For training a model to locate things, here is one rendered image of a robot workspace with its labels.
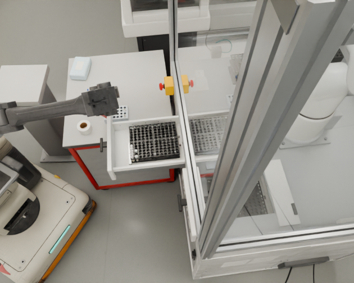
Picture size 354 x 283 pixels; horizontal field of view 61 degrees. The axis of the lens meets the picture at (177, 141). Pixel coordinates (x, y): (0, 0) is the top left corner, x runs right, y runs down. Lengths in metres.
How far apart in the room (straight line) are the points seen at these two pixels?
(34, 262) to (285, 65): 1.89
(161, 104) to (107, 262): 1.11
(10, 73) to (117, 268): 1.38
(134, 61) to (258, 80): 1.63
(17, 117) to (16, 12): 2.83
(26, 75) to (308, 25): 1.88
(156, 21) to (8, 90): 0.94
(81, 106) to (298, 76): 0.77
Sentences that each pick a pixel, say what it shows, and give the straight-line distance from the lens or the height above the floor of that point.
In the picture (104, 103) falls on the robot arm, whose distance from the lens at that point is 0.98.
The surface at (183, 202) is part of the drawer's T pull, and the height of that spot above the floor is 0.91.
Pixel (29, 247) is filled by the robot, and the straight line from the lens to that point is 2.05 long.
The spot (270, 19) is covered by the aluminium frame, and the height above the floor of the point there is 1.95.
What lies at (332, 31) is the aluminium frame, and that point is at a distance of 0.24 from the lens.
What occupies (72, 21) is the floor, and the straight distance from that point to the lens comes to 3.55.
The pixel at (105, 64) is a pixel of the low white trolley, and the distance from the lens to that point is 1.92.
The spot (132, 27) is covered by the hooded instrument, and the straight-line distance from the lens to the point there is 1.94.
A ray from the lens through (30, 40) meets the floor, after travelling 3.49.
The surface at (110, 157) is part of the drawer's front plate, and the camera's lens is 1.35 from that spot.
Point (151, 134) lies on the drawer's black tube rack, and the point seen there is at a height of 0.90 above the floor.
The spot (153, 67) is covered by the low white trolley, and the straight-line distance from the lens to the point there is 1.86.
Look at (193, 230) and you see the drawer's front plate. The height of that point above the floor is 0.93.
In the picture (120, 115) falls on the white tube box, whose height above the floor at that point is 0.80.
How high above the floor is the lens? 2.11
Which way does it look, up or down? 61 degrees down
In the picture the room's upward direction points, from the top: 1 degrees counter-clockwise
